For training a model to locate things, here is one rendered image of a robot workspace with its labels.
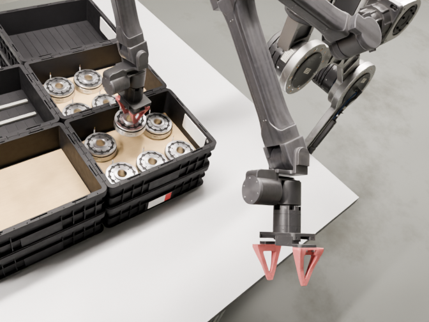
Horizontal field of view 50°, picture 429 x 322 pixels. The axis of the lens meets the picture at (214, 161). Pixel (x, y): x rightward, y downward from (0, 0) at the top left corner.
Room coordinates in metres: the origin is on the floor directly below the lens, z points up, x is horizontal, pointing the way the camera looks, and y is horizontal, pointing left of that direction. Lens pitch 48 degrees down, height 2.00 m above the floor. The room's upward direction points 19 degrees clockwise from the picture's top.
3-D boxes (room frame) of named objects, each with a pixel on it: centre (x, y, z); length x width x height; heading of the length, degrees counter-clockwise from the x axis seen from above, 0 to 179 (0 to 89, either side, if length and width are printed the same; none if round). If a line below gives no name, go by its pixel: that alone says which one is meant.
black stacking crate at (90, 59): (1.18, 0.48, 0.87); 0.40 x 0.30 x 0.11; 141
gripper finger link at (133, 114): (1.02, 0.29, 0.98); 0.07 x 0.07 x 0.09; 57
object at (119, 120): (1.03, 0.30, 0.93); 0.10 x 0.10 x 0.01
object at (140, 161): (0.94, 0.19, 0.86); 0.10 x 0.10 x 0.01
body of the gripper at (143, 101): (1.03, 0.30, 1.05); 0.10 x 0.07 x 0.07; 57
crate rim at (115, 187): (0.99, 0.25, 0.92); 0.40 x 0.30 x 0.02; 141
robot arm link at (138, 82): (1.02, 0.30, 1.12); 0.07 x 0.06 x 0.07; 146
